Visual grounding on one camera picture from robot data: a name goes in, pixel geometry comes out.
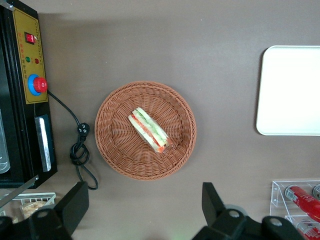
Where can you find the triangular sandwich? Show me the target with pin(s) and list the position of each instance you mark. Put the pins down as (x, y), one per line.
(147, 130)

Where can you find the black sealing machine yellow panel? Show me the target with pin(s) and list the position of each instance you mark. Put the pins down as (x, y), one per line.
(17, 125)

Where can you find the clear acrylic bottle rack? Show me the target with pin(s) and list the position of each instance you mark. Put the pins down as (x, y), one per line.
(277, 197)

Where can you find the clear plastic food container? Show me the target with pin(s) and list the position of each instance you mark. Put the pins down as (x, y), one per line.
(3, 150)

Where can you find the cream plastic tray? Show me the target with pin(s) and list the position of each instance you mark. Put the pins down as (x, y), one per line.
(290, 90)

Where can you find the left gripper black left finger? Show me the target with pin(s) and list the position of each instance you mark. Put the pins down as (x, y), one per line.
(72, 207)

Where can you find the puffed rice snack bag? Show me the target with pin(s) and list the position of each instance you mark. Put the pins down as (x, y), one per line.
(32, 208)

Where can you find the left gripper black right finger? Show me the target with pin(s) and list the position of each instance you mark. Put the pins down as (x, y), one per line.
(215, 215)

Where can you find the round brown wicker basket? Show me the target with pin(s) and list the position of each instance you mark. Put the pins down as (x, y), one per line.
(120, 150)

